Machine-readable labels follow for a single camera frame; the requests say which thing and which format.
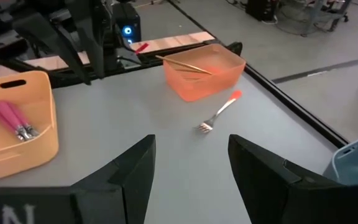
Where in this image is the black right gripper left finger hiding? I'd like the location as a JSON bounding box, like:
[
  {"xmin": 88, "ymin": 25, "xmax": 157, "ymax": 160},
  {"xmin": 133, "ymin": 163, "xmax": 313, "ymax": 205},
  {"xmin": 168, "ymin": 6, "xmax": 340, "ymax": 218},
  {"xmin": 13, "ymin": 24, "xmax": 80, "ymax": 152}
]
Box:
[{"xmin": 0, "ymin": 134, "xmax": 157, "ymax": 224}]

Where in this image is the black device with blue light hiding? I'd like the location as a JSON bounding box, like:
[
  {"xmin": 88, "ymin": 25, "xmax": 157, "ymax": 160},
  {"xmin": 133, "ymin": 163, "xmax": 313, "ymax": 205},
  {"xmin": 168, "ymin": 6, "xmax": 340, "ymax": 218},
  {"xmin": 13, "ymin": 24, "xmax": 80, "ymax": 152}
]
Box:
[{"xmin": 112, "ymin": 2, "xmax": 142, "ymax": 45}]

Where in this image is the grey office chair base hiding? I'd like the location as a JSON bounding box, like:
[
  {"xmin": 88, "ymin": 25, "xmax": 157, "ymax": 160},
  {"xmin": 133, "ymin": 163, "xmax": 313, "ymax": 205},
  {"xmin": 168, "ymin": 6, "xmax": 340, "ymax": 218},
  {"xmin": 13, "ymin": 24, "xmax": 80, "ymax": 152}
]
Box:
[{"xmin": 301, "ymin": 0, "xmax": 352, "ymax": 37}]

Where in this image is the black table frame rail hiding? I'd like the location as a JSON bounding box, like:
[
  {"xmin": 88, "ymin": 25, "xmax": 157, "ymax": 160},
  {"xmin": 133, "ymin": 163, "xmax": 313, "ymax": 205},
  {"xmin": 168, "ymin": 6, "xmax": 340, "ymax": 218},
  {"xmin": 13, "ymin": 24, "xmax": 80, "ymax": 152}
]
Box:
[
  {"xmin": 0, "ymin": 39, "xmax": 244, "ymax": 90},
  {"xmin": 228, "ymin": 42, "xmax": 350, "ymax": 149}
]

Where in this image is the black floor box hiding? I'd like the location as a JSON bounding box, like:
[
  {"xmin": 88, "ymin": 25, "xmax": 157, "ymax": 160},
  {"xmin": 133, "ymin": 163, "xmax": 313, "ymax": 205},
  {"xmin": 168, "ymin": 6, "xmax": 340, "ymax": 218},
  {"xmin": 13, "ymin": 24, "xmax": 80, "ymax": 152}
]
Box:
[{"xmin": 246, "ymin": 0, "xmax": 278, "ymax": 22}]

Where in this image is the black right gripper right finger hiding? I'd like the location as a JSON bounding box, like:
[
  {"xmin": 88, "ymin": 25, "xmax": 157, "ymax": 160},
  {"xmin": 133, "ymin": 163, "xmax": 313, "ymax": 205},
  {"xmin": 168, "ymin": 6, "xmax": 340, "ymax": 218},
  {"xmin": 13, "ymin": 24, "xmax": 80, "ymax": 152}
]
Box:
[{"xmin": 227, "ymin": 134, "xmax": 358, "ymax": 224}]

